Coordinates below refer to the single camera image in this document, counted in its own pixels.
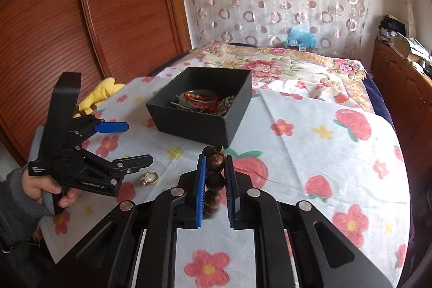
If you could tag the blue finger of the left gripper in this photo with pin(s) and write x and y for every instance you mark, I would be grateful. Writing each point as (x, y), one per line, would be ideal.
(112, 127)

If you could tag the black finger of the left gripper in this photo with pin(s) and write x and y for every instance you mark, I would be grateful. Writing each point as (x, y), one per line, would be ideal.
(132, 164)

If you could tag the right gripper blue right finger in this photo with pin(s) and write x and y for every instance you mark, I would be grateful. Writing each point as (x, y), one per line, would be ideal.
(229, 189)

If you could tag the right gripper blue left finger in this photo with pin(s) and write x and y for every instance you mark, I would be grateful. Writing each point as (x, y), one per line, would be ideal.
(200, 189)

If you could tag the silver wavy hair comb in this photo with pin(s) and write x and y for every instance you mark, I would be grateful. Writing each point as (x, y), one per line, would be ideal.
(197, 103)

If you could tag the black jewelry box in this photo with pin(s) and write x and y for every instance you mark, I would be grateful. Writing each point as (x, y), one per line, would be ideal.
(232, 88)

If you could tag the person's left hand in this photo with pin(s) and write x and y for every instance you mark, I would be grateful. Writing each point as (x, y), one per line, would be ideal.
(33, 186)

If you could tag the yellow striped plush toy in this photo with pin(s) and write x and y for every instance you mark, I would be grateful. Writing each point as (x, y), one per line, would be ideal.
(104, 90)

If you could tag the green jade bangle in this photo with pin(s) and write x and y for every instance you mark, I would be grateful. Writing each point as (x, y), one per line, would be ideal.
(184, 103)

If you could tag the white strawberry flower blanket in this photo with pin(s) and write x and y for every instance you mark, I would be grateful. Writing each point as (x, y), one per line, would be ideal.
(345, 161)

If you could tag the floral quilt bedspread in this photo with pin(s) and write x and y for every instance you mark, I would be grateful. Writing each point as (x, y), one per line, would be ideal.
(336, 80)

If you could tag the wooden louvered wardrobe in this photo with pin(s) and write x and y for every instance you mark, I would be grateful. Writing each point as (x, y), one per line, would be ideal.
(40, 39)

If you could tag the blue lace fabric item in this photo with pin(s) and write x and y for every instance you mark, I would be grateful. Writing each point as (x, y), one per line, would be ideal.
(301, 39)

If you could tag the wooden sideboard cabinet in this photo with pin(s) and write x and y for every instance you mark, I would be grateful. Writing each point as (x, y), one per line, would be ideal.
(407, 95)

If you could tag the clutter pile on cabinet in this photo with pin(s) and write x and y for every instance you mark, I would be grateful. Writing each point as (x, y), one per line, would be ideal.
(392, 33)

